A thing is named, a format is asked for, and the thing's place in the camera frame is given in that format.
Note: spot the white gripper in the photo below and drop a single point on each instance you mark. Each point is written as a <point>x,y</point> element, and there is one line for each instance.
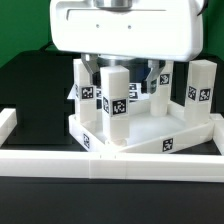
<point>151,29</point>

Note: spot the white desk tabletop panel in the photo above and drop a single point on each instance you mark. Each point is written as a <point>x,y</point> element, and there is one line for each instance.
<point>148,134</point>

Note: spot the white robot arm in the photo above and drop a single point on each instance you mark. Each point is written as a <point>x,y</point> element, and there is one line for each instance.
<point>157,30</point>

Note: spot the white marker sheet with tags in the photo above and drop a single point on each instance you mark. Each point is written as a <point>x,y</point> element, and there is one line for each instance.
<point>135,93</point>

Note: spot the white U-shaped obstacle fence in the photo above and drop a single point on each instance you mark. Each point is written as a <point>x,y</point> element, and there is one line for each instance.
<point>94,165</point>

